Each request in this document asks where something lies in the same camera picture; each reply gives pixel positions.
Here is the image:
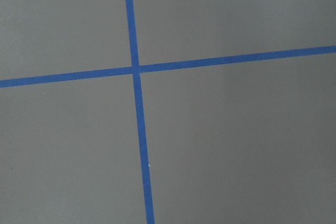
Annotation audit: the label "brown paper table cover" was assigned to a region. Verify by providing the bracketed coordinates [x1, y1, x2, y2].
[1, 0, 335, 223]

